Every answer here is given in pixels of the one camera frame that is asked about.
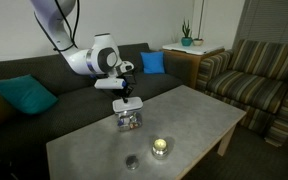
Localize silver candle jar yellow wax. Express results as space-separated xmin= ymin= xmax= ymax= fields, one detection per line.
xmin=151 ymin=137 xmax=169 ymax=160

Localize blue cushion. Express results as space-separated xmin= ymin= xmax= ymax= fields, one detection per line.
xmin=140 ymin=50 xmax=166 ymax=75

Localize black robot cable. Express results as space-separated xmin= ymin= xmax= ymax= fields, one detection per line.
xmin=33 ymin=0 xmax=81 ymax=53

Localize clear container with snack packets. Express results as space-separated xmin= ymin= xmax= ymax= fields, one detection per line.
xmin=114 ymin=108 xmax=144 ymax=132

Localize teal plant pot with plant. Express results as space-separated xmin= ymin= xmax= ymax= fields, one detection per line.
xmin=180 ymin=18 xmax=194 ymax=47

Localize wooden side table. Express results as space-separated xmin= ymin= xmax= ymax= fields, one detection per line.
xmin=162 ymin=48 xmax=226 ymax=90

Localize teal cushion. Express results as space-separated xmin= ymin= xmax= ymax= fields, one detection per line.
xmin=0 ymin=73 xmax=59 ymax=116

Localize dark grey patterned sofa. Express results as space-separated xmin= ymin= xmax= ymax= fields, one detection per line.
xmin=0 ymin=42 xmax=193 ymax=180

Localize round grey metal lid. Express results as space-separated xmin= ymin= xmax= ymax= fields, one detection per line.
xmin=125 ymin=154 xmax=141 ymax=171

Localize small white plant pot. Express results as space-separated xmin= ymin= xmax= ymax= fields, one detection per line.
xmin=192 ymin=0 xmax=206 ymax=47

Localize striped armchair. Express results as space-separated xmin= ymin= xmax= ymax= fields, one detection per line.
xmin=196 ymin=39 xmax=288 ymax=148

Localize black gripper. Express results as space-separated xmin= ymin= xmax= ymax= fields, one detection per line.
xmin=118 ymin=73 xmax=137 ymax=104

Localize window blinds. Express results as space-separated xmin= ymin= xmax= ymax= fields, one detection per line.
xmin=232 ymin=0 xmax=288 ymax=49

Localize white square container lid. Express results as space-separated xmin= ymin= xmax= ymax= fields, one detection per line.
xmin=112 ymin=96 xmax=144 ymax=114

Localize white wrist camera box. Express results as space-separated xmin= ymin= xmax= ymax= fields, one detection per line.
xmin=94 ymin=77 xmax=127 ymax=90

